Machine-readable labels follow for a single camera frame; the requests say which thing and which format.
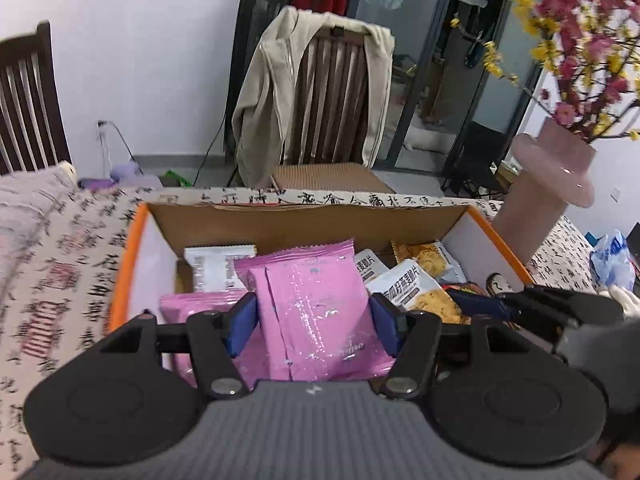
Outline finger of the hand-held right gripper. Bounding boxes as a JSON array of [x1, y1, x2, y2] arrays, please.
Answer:
[[446, 290, 523, 322], [502, 285, 626, 331]]

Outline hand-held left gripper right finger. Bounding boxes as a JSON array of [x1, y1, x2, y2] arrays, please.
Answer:
[[370, 294, 541, 402]]

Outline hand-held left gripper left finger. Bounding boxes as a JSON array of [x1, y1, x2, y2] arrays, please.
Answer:
[[85, 292, 258, 401]]

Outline yellow white snack packet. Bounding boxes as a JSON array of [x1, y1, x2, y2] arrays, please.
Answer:
[[391, 241, 468, 285], [364, 259, 472, 326], [354, 248, 392, 285]]

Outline pink snack packet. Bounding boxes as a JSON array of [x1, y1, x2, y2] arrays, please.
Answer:
[[234, 239, 397, 382], [159, 290, 251, 388]]

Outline white grey snack packet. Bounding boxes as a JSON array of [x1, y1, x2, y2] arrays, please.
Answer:
[[183, 244, 257, 292]]

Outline red cardboard box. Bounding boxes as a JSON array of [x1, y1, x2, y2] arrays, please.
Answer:
[[106, 202, 536, 386]]

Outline white cloth glove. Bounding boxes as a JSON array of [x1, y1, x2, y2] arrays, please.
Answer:
[[597, 285, 640, 317]]

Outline blue white plastic bag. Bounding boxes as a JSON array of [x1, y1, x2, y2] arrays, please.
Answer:
[[589, 229, 637, 292]]

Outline pink flanged vase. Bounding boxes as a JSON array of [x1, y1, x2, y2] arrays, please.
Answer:
[[492, 117, 598, 267]]

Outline black folding chair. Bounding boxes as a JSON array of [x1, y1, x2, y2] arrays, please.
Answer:
[[442, 121, 523, 197]]

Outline purple plush item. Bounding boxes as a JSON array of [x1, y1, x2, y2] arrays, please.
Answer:
[[77, 159, 162, 191]]

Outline printed calligraphy tablecloth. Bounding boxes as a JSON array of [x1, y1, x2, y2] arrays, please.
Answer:
[[0, 186, 640, 480]]

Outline chair with beige jacket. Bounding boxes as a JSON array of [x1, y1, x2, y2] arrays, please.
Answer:
[[230, 5, 394, 189]]

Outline slatted wooden chair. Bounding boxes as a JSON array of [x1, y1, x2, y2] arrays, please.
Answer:
[[271, 24, 397, 194]]

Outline yellow and pink flowering branches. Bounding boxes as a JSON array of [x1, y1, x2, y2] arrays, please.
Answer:
[[450, 0, 640, 143]]

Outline dark wooden chair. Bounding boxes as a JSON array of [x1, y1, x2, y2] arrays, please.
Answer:
[[0, 20, 72, 176]]

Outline black cable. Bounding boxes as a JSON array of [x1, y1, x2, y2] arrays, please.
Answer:
[[191, 105, 228, 187]]

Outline white cable with socket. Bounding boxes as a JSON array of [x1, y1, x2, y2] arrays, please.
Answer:
[[95, 119, 137, 167]]

